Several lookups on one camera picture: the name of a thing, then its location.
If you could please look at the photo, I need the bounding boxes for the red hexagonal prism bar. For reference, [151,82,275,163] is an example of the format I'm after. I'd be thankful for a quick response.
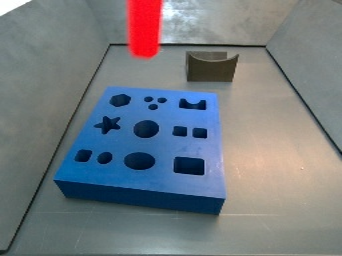
[127,0,163,58]

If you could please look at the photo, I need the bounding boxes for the black curved cradle stand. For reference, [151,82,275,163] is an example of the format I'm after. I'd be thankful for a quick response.
[186,51,239,82]

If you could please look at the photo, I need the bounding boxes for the blue foam shape-sorter block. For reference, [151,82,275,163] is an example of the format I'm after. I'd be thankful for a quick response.
[54,86,227,214]

